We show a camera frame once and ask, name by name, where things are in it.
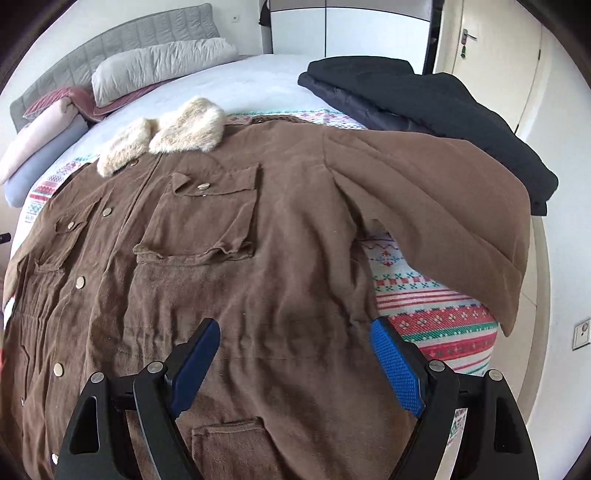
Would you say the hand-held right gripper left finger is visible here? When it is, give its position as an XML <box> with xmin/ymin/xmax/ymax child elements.
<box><xmin>54</xmin><ymin>318</ymin><xmax>221</xmax><ymax>480</ymax></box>

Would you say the dark pink pillow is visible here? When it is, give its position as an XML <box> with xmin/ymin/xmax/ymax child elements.
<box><xmin>23</xmin><ymin>76</ymin><xmax>178</xmax><ymax>124</ymax></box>

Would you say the white wall socket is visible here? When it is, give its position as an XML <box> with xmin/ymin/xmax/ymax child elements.
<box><xmin>571</xmin><ymin>318</ymin><xmax>591</xmax><ymax>352</ymax></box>

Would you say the patterned knit blanket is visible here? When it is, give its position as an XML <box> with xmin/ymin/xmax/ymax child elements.
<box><xmin>0</xmin><ymin>109</ymin><xmax>501</xmax><ymax>444</ymax></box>

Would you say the white bed sheet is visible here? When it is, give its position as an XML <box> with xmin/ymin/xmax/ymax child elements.
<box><xmin>9</xmin><ymin>54</ymin><xmax>338</xmax><ymax>241</ymax></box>

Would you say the brown fur-collared jacket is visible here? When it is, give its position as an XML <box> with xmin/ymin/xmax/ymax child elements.
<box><xmin>0</xmin><ymin>98</ymin><xmax>532</xmax><ymax>480</ymax></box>

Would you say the folded black jacket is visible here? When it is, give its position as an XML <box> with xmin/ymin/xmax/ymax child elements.
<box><xmin>297</xmin><ymin>57</ymin><xmax>559</xmax><ymax>217</ymax></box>

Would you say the grey pillow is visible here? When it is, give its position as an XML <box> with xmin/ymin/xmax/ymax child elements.
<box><xmin>91</xmin><ymin>37</ymin><xmax>241</xmax><ymax>108</ymax></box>

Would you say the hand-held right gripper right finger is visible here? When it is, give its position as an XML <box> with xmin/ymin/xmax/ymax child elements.
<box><xmin>369</xmin><ymin>316</ymin><xmax>540</xmax><ymax>480</ymax></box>

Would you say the white door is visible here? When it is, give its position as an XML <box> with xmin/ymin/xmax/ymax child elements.
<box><xmin>432</xmin><ymin>0</ymin><xmax>544</xmax><ymax>134</ymax></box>

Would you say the white wardrobe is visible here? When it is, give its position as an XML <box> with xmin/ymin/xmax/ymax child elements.
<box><xmin>259</xmin><ymin>0</ymin><xmax>439</xmax><ymax>75</ymax></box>

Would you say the light blue pillow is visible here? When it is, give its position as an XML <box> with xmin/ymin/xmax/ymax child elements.
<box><xmin>4</xmin><ymin>121</ymin><xmax>100</xmax><ymax>208</ymax></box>

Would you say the grey padded headboard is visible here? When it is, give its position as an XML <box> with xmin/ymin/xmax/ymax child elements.
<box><xmin>9</xmin><ymin>4</ymin><xmax>221</xmax><ymax>134</ymax></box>

